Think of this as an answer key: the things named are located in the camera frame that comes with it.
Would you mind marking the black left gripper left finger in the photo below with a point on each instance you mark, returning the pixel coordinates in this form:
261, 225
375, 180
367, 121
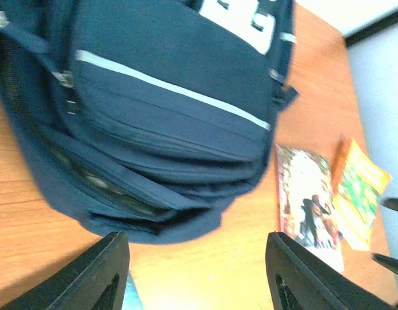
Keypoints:
94, 280

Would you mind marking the navy blue student backpack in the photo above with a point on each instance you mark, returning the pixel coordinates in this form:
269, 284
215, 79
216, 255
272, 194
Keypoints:
148, 117

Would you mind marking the orange Treehouse book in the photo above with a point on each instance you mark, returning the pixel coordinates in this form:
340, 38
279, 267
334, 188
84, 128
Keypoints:
357, 185

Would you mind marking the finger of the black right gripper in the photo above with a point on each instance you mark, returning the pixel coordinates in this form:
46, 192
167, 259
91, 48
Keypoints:
390, 203
390, 263

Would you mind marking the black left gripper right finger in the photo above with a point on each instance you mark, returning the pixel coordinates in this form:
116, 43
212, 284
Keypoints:
299, 280

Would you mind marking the pink Taming Shrew book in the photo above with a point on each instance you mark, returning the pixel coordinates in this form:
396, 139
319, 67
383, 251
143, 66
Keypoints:
306, 213

